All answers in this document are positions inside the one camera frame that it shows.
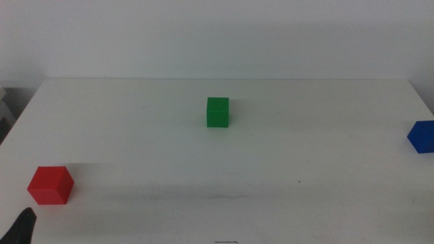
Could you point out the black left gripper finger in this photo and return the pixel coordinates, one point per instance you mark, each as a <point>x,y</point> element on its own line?
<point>20,228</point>

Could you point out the red cube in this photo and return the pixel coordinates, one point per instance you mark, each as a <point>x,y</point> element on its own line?
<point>47,188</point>

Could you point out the green cube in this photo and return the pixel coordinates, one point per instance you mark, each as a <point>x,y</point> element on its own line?
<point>217,113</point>

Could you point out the blue cube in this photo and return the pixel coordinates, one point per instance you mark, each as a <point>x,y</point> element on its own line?
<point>424,137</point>

